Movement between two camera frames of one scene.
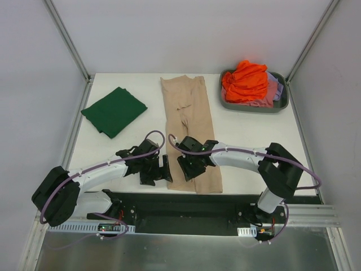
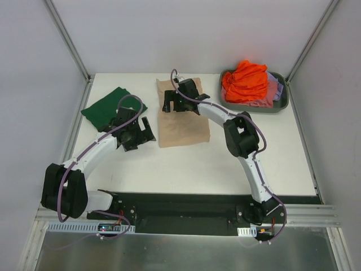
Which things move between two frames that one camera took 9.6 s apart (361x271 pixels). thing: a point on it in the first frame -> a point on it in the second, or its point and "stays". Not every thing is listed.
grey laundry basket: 280,105 stays
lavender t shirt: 280,86 stays
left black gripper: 155,173 -> 140,135
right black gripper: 189,165 -> 175,101
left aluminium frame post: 69,41 stays
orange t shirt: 249,81 stays
